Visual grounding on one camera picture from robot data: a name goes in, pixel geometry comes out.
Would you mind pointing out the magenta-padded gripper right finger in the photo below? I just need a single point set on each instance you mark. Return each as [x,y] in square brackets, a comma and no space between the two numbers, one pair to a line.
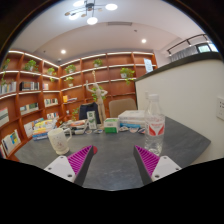
[150,163]

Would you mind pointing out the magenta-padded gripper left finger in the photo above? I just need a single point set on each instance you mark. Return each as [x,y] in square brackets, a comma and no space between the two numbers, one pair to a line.
[78,163]

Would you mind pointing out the clear plastic water bottle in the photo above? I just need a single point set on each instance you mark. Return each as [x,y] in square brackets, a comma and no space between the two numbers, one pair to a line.
[155,126]

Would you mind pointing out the cream mug with red print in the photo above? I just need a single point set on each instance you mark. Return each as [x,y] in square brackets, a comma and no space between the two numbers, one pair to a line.
[58,140]

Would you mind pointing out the small green white carton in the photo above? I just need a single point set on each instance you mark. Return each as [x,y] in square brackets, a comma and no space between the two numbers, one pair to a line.
[91,120]

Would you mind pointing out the stack of colourful books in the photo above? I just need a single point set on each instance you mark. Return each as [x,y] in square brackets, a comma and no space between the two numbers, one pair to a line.
[43,130]

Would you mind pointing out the stack of white packages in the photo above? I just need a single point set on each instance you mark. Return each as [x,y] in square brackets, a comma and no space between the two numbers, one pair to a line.
[131,118]

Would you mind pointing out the green and white box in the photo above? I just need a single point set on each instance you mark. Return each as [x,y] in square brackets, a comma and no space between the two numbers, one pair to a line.
[111,126]

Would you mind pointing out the black bag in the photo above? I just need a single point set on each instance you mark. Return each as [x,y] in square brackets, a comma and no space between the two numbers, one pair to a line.
[87,111]

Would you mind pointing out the wooden artist mannequin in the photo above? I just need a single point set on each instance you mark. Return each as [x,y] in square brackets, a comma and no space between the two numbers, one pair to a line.
[100,106]

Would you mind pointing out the tan upholstered chair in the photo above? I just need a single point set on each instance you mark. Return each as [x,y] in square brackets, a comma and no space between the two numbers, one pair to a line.
[121,107]

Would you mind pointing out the orange wooden shelf unit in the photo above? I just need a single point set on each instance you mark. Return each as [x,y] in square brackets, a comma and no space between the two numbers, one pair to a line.
[30,96]

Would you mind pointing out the round recessed ceiling light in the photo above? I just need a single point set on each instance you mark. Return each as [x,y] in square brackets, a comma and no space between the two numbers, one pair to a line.
[143,40]
[63,51]

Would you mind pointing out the ceiling air vent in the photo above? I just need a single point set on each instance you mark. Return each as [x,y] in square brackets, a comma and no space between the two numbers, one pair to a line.
[119,23]

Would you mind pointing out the branched ceiling lamp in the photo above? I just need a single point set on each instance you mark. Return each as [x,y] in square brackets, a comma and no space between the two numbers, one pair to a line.
[89,6]

